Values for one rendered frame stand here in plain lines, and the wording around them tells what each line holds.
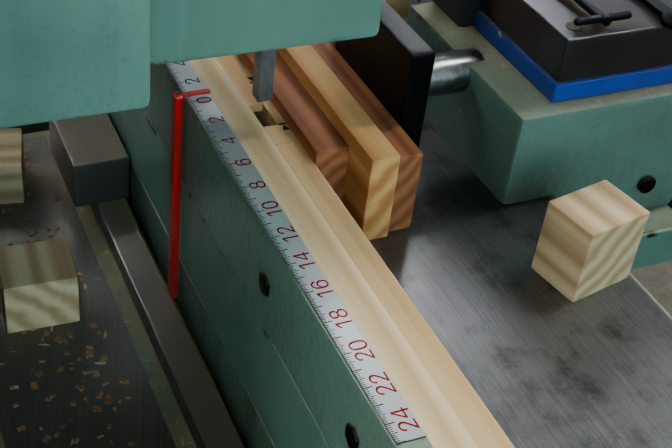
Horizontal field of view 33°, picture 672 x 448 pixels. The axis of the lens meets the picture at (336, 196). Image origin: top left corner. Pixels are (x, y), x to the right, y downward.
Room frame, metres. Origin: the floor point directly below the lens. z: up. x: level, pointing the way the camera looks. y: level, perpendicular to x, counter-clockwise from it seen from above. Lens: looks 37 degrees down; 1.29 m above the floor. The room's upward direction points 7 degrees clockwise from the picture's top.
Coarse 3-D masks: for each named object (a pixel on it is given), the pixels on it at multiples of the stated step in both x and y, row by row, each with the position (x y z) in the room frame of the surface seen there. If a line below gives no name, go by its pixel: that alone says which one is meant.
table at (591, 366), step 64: (128, 128) 0.61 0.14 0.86; (448, 192) 0.54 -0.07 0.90; (192, 256) 0.50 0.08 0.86; (384, 256) 0.47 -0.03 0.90; (448, 256) 0.48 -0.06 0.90; (512, 256) 0.49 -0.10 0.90; (640, 256) 0.56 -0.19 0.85; (256, 320) 0.41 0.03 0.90; (448, 320) 0.43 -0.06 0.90; (512, 320) 0.44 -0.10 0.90; (576, 320) 0.44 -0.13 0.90; (640, 320) 0.45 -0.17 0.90; (256, 384) 0.41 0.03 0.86; (512, 384) 0.39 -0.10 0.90; (576, 384) 0.40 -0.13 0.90; (640, 384) 0.40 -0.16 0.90
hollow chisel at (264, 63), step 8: (256, 56) 0.54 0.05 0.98; (264, 56) 0.53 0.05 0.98; (272, 56) 0.53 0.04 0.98; (256, 64) 0.54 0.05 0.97; (264, 64) 0.53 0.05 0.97; (272, 64) 0.53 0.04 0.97; (256, 72) 0.54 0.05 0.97; (264, 72) 0.53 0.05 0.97; (272, 72) 0.53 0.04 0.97; (256, 80) 0.53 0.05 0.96; (264, 80) 0.53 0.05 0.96; (272, 80) 0.54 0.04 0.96; (256, 88) 0.53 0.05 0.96; (264, 88) 0.53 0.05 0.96; (272, 88) 0.54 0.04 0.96; (256, 96) 0.53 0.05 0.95; (264, 96) 0.53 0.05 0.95; (272, 96) 0.54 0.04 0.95
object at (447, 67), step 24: (384, 0) 0.59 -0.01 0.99; (384, 24) 0.56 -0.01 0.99; (336, 48) 0.60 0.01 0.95; (360, 48) 0.58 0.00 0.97; (384, 48) 0.55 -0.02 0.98; (408, 48) 0.53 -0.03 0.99; (360, 72) 0.57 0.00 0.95; (384, 72) 0.55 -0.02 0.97; (408, 72) 0.53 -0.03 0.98; (432, 72) 0.57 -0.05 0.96; (456, 72) 0.58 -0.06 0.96; (384, 96) 0.54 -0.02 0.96; (408, 96) 0.53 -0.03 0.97; (432, 96) 0.58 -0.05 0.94; (408, 120) 0.53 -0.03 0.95
